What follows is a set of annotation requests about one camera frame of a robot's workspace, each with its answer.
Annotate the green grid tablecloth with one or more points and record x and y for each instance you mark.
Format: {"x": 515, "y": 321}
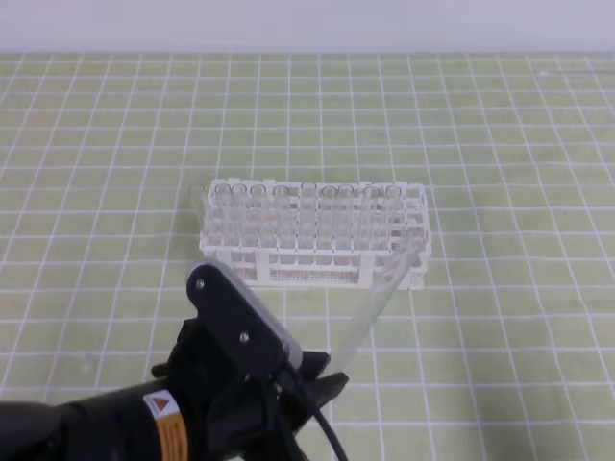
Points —
{"x": 508, "y": 351}

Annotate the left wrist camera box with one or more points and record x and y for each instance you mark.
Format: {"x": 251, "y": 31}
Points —
{"x": 254, "y": 340}

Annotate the clear glass test tube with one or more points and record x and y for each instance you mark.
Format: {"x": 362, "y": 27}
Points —
{"x": 385, "y": 283}

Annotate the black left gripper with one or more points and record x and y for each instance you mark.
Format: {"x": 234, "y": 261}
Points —
{"x": 228, "y": 414}

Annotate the white plastic test tube rack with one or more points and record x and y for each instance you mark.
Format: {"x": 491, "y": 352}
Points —
{"x": 305, "y": 264}

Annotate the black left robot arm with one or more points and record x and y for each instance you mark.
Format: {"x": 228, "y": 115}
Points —
{"x": 141, "y": 422}

